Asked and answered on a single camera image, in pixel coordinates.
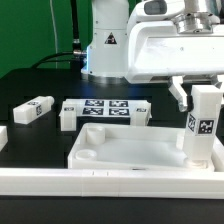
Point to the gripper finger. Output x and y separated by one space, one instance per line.
185 101
217 82

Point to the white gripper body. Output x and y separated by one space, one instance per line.
155 49

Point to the white desk top tray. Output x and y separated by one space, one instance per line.
125 147

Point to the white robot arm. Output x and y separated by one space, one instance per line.
107 53

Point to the white front fence bar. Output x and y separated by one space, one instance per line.
111 183

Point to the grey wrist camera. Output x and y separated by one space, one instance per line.
157 10

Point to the white marker base plate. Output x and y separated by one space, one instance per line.
106 108

